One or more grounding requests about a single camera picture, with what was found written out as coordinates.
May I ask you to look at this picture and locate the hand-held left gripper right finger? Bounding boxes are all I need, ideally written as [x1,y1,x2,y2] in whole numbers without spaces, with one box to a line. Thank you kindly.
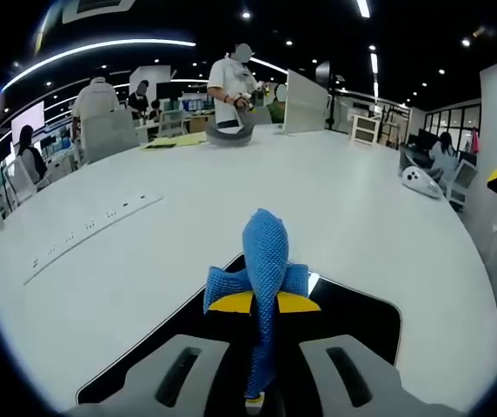
[269,291,408,417]

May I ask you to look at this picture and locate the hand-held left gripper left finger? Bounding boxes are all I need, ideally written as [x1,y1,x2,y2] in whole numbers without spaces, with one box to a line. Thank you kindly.
[113,291,256,417]

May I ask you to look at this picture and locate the blue cleaning cloth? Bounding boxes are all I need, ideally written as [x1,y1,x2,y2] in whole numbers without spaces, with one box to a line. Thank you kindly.
[203,208,311,400]

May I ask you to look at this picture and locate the white handheld device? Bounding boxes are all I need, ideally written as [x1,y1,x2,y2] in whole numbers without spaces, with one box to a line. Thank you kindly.
[401,164,444,202]

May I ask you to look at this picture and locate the white framed cabinet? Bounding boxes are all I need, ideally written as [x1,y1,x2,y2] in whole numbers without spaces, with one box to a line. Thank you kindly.
[350,115,383,145]

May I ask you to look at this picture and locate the table socket strip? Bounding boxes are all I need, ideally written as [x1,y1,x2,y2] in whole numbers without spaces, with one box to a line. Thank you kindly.
[22,195,165,287]

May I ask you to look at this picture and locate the black tripod stand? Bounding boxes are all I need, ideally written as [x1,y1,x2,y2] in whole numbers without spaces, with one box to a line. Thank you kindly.
[315,60,341,130]

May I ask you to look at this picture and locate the grey curved band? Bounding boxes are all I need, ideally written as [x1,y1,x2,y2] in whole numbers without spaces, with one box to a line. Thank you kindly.
[206,108,255,149]

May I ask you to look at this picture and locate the yellow paper sheets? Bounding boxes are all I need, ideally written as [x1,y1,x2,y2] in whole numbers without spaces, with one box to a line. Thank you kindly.
[141,132,209,152]

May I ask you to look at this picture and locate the white desk divider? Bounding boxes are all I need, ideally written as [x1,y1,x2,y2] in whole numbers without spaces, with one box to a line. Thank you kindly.
[282,68,331,136]

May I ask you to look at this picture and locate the white mesh office chair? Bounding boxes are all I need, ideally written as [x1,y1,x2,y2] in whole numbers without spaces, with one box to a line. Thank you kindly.
[159,109,188,138]

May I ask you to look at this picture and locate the grey desk divider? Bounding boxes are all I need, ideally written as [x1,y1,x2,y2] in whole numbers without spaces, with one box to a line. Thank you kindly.
[80,108,141,165]

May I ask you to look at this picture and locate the ceiling air vent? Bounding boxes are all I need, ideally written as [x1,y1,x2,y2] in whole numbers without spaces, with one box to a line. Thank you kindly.
[60,0,137,25]

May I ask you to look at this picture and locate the pink wall screen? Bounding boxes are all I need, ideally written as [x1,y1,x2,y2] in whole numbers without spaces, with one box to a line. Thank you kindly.
[10,101,46,141]

